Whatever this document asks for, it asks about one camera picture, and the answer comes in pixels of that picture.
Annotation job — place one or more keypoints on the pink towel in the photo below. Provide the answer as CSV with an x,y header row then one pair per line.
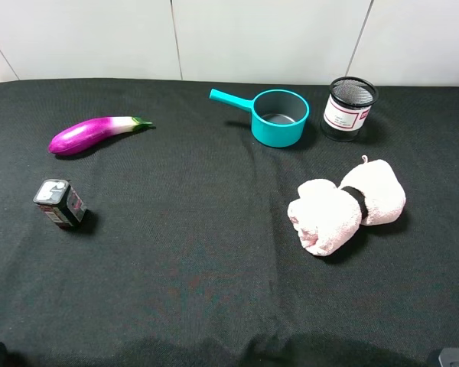
x,y
326,216

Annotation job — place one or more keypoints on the black tablecloth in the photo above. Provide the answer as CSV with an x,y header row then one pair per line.
x,y
185,255

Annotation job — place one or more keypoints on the black mesh pen cup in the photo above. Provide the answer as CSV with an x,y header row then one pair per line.
x,y
350,101

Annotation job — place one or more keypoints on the purple toy eggplant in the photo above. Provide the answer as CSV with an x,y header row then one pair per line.
x,y
84,135

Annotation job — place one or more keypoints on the small black box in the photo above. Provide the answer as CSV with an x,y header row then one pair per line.
x,y
61,203

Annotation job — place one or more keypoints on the teal saucepan with handle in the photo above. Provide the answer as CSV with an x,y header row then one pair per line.
x,y
278,116

